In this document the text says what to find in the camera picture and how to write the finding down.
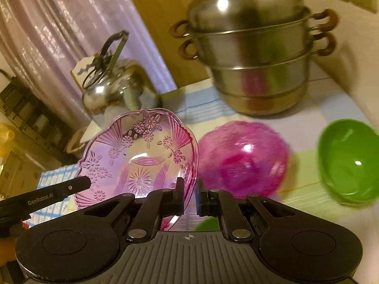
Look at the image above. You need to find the stainless steel kettle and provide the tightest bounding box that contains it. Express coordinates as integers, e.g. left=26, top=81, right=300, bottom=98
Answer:
left=86, top=30, right=161, bottom=123

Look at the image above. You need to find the pastel checked tablecloth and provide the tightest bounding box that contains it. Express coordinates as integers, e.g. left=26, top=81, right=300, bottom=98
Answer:
left=23, top=62, right=379, bottom=284

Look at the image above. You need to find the lilac curtain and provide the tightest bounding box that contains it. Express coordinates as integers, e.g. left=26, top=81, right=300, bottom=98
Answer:
left=1, top=0, right=176, bottom=129

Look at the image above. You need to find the wooden door panel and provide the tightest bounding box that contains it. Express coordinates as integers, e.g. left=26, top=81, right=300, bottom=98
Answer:
left=119, top=0, right=303, bottom=89

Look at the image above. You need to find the magenta glass bowl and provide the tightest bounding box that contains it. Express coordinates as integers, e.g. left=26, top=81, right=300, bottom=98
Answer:
left=198, top=120, right=290, bottom=198

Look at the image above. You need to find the clear pink floral glass plate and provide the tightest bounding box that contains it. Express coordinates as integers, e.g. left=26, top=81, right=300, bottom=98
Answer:
left=74, top=107, right=200, bottom=232

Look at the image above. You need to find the left hand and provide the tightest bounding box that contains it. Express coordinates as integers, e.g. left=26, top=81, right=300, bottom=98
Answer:
left=0, top=237, right=16, bottom=267

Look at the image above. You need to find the stainless steel steamer pot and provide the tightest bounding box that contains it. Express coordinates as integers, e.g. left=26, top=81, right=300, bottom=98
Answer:
left=170, top=0, right=338, bottom=116

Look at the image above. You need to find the dark shelf unit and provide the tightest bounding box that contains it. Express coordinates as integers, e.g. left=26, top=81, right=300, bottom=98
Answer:
left=1, top=70, right=78, bottom=165

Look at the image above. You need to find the green plastic bowl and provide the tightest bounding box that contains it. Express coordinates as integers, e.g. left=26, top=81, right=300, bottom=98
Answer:
left=317, top=119, right=378, bottom=204

